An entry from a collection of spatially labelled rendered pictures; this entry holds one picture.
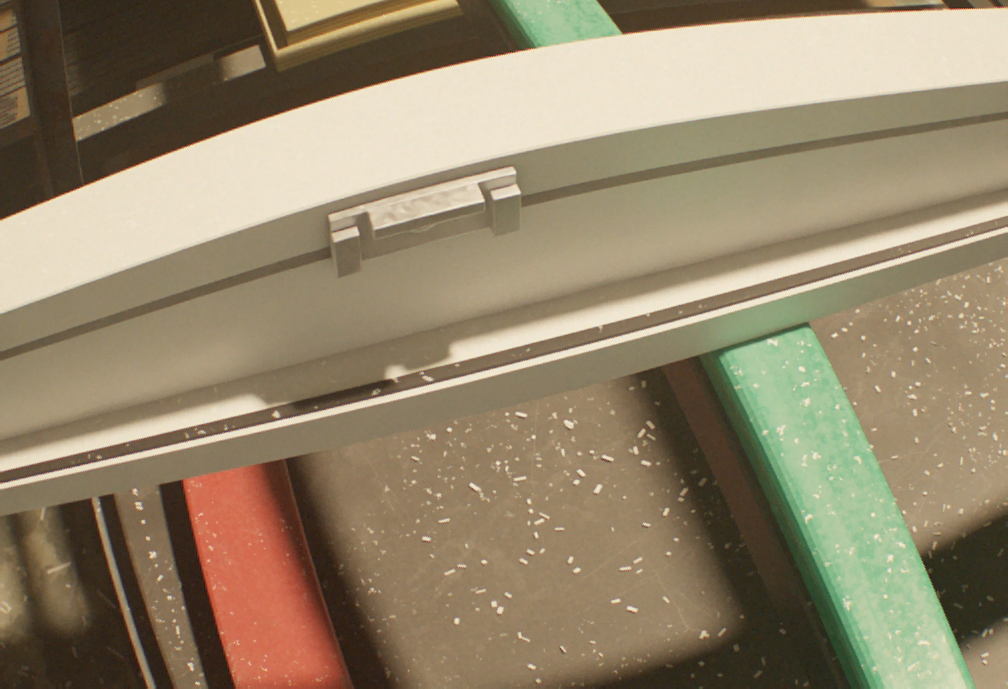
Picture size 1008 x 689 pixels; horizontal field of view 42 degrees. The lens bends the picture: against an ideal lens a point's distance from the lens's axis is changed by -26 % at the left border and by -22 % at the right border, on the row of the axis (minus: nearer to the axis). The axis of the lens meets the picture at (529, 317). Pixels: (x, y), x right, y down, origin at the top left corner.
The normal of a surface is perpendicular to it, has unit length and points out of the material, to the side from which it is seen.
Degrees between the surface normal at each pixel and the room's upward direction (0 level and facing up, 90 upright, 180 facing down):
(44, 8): 90
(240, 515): 0
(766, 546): 90
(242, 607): 0
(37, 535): 0
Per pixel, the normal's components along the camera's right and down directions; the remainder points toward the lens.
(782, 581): -0.94, 0.25
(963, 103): 0.31, 0.70
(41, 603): -0.02, -0.67
